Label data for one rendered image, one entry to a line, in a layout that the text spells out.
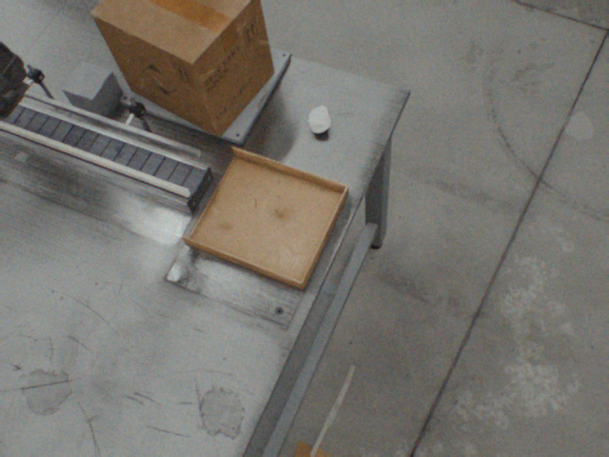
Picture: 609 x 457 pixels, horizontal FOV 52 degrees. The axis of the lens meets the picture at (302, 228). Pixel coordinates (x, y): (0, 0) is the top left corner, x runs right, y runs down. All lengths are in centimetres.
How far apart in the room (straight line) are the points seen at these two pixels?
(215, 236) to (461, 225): 118
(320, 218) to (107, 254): 50
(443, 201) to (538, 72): 74
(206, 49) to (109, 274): 55
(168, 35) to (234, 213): 42
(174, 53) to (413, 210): 128
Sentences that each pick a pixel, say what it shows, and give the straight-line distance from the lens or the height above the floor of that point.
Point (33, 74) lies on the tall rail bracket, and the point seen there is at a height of 97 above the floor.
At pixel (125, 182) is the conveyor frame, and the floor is 87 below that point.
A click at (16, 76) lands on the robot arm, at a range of 147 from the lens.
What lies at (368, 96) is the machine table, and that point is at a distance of 161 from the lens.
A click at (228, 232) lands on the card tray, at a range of 144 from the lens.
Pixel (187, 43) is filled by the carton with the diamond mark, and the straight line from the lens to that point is 139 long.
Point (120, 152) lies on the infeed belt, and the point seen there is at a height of 88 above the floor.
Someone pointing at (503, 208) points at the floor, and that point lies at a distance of 243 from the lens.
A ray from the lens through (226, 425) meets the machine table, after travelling 131.
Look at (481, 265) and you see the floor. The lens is 231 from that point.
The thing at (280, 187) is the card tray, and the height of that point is 83.
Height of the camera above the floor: 209
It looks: 63 degrees down
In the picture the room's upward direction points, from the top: 11 degrees counter-clockwise
